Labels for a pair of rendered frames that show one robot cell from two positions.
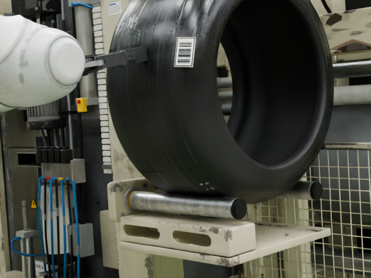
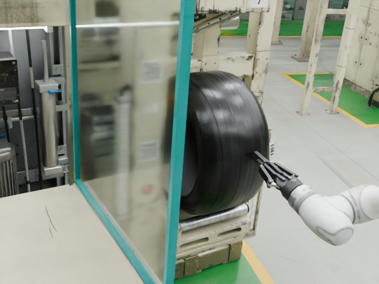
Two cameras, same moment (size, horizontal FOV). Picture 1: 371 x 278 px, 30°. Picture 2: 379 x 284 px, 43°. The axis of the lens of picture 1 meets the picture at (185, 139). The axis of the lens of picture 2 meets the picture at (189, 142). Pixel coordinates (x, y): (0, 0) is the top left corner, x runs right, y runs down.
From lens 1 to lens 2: 2.25 m
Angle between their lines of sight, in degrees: 78
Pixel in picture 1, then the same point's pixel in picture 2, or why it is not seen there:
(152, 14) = (248, 129)
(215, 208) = (239, 213)
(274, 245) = not seen: hidden behind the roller
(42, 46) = not seen: outside the picture
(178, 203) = (216, 218)
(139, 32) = (245, 141)
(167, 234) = (214, 236)
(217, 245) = (245, 229)
